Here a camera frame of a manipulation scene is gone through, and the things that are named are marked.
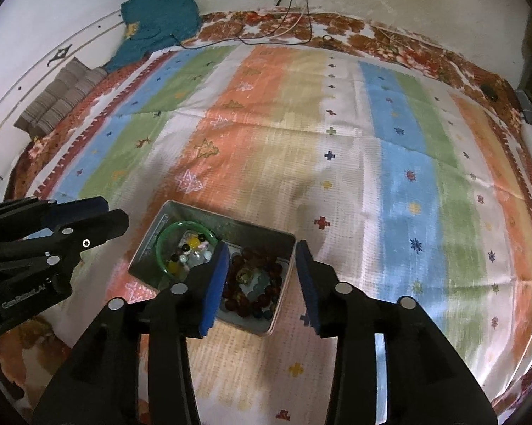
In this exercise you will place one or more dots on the small black object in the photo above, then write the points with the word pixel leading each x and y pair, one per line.
pixel 490 91

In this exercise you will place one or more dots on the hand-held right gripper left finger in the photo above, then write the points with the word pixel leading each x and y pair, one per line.
pixel 212 292

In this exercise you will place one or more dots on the grey box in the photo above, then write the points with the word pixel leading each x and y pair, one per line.
pixel 527 106

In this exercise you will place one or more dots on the metal tin box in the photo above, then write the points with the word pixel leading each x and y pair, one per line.
pixel 181 212

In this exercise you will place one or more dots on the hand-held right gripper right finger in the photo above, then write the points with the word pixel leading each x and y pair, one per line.
pixel 310 292

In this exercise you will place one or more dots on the teal garment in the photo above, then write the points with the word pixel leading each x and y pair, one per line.
pixel 155 22

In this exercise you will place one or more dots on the pastel striped blanket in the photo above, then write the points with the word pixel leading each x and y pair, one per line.
pixel 336 186

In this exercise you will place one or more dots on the grey striped folded cloth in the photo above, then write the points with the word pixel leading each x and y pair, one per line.
pixel 57 97

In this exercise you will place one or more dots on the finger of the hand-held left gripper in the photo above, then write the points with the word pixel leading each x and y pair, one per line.
pixel 102 228
pixel 79 210

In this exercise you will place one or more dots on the striped colourful bedsheet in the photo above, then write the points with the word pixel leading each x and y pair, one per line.
pixel 270 24

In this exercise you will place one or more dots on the green bangle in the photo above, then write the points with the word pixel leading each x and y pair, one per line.
pixel 184 224

